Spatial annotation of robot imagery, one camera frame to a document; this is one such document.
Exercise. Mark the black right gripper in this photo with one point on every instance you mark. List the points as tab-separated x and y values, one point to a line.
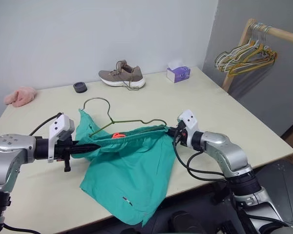
179	136

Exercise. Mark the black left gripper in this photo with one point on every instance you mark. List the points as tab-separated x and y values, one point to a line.
63	150

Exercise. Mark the green shorts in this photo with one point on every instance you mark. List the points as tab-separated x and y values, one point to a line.
127	170

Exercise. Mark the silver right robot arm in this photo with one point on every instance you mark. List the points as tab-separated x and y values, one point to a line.
229	156

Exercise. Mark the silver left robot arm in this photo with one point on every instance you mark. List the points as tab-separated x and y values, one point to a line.
7	151

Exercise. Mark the purple and white tissue box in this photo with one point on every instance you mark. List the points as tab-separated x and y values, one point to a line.
179	73

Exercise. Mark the brown sneaker with white sole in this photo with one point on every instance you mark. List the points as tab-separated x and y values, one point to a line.
122	75

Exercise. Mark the pink fluffy cloth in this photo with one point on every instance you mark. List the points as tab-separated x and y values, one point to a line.
20	97

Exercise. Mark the dark rounded shape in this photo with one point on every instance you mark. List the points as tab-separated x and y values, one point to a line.
184	223

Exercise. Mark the bunch of hangers on rack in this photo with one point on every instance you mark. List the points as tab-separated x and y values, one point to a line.
256	62

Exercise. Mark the wooden clothes rack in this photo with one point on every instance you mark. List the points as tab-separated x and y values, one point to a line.
278	31

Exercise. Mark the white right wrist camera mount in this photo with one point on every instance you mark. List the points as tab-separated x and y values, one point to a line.
189	122

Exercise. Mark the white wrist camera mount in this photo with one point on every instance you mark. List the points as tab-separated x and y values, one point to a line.
189	122
61	125

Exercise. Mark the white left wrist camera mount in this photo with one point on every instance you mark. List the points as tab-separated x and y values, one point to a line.
61	125

